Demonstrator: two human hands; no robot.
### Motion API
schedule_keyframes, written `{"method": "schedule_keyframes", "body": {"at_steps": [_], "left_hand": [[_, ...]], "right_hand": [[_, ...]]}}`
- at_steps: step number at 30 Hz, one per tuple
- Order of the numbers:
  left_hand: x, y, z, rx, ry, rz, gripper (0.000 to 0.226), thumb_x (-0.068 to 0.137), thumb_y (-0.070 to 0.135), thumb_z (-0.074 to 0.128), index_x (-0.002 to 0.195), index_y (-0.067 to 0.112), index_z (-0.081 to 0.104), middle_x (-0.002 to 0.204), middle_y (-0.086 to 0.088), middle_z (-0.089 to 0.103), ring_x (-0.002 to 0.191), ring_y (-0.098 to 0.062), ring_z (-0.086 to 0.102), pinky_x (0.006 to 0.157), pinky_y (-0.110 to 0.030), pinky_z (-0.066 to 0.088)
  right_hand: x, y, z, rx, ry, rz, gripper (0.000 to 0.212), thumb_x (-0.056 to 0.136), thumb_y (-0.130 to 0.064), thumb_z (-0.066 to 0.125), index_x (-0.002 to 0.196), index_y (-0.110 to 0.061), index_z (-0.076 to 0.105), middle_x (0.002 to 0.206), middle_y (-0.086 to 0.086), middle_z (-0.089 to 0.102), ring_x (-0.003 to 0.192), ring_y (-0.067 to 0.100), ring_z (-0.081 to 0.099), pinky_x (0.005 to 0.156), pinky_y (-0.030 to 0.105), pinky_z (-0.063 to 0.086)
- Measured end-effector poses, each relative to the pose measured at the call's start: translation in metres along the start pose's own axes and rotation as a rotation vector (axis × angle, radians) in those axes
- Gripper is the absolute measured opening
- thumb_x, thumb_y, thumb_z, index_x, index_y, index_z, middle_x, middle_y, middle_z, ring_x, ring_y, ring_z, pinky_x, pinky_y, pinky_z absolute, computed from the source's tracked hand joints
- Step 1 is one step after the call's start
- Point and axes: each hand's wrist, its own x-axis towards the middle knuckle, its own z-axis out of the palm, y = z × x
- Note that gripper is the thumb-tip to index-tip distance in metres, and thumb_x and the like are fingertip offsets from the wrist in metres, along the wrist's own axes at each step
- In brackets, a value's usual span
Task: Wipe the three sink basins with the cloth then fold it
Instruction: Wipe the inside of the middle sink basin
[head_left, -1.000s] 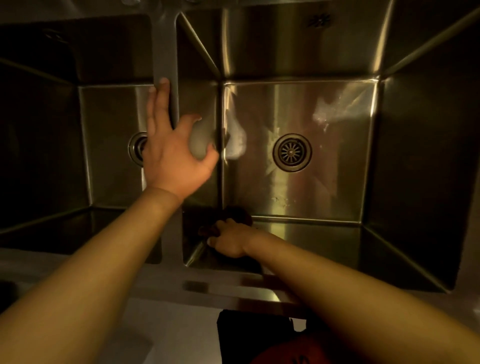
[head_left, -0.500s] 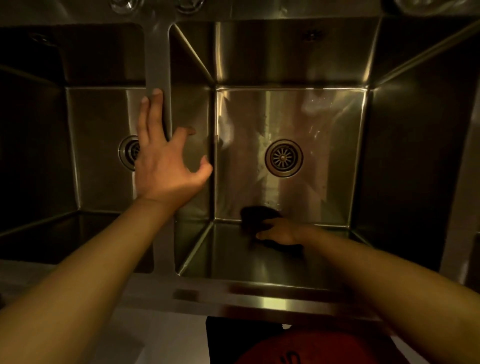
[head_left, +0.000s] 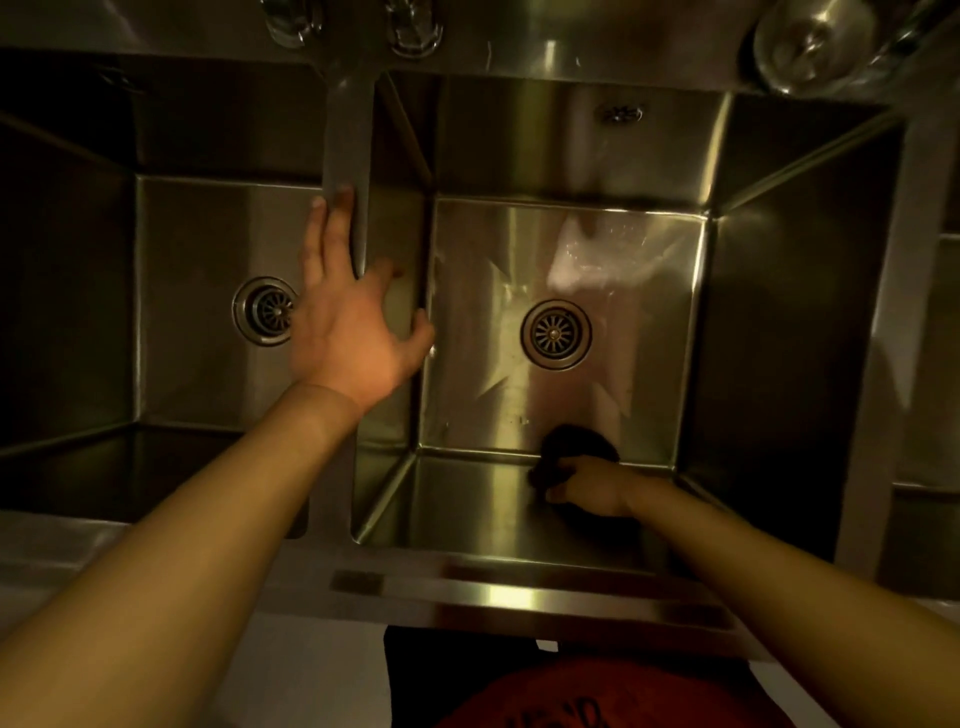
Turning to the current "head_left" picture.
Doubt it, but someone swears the person's right hand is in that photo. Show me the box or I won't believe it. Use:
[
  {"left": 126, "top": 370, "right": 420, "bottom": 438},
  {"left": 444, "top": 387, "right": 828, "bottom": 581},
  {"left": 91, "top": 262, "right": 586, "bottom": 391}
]
[{"left": 528, "top": 456, "right": 640, "bottom": 519}]

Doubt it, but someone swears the person's left hand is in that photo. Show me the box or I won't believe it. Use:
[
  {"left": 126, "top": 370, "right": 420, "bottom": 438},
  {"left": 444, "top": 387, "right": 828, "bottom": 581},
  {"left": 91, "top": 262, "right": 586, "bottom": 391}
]
[{"left": 288, "top": 186, "right": 437, "bottom": 417}]

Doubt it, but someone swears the dark scrubbing sponge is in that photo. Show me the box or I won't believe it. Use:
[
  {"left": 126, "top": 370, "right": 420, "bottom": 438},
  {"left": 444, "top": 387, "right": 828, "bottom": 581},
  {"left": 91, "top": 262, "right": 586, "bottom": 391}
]
[{"left": 528, "top": 423, "right": 621, "bottom": 526}]

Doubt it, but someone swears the person's left forearm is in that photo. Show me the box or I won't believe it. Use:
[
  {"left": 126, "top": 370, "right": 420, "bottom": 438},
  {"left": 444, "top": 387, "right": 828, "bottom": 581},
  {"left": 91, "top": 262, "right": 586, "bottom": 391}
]
[{"left": 0, "top": 381, "right": 366, "bottom": 728}]

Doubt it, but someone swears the person's right forearm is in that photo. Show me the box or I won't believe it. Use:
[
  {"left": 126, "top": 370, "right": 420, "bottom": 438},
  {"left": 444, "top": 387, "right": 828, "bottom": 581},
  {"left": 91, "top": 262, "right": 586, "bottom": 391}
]
[{"left": 622, "top": 475, "right": 960, "bottom": 728}]

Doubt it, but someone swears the round metal sink drain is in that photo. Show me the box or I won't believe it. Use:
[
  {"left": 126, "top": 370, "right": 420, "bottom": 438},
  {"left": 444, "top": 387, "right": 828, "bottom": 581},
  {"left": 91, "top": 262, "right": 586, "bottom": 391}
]
[
  {"left": 520, "top": 299, "right": 594, "bottom": 372},
  {"left": 231, "top": 276, "right": 301, "bottom": 348}
]

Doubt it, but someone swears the black and red shirt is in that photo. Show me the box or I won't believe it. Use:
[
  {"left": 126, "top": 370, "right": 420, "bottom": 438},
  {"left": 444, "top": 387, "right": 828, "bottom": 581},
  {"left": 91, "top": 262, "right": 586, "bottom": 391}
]
[{"left": 383, "top": 626, "right": 798, "bottom": 728}]

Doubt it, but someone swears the small clear drinking glass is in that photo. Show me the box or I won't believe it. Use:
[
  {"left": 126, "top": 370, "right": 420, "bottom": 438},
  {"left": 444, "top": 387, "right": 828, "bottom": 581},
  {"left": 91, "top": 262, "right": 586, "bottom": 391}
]
[
  {"left": 383, "top": 0, "right": 445, "bottom": 59},
  {"left": 261, "top": 0, "right": 325, "bottom": 48}
]

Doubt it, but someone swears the stainless steel double sink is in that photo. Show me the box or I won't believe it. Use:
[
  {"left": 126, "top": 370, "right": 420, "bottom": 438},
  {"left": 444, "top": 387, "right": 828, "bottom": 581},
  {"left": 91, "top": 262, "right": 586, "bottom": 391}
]
[{"left": 0, "top": 0, "right": 960, "bottom": 663}]

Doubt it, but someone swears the large round clear glass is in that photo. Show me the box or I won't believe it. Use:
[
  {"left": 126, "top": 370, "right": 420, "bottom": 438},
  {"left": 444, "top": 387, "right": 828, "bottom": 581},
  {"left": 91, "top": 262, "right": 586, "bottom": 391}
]
[{"left": 753, "top": 0, "right": 879, "bottom": 96}]

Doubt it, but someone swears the clear glass with straight side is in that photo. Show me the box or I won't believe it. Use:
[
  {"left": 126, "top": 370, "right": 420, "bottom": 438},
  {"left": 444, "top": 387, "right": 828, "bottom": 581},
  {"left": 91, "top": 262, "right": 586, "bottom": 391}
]
[{"left": 855, "top": 0, "right": 960, "bottom": 102}]

